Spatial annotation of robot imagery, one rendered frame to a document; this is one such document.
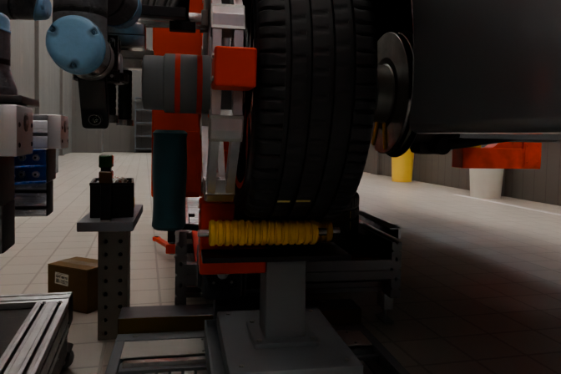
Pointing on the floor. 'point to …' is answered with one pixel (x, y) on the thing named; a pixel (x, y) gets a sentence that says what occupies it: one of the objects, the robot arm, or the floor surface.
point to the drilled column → (113, 280)
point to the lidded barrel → (486, 183)
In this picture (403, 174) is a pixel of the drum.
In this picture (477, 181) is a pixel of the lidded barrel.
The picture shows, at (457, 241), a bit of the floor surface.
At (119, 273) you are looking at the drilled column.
